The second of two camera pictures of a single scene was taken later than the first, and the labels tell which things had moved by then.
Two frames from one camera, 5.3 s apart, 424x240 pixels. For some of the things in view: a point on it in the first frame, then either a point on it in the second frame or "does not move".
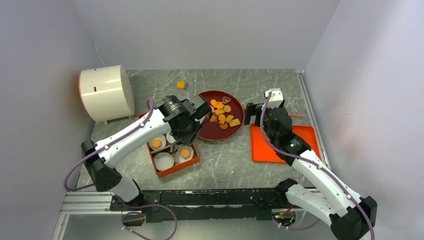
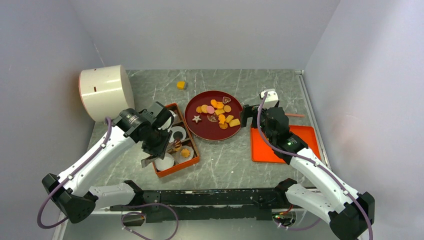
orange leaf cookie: (185, 153) does not move
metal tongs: (174, 146) -> (145, 161)
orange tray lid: (261, 152) does not move
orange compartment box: (167, 156) does not move
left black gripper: (188, 139) -> (159, 151)
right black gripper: (253, 109) does not move
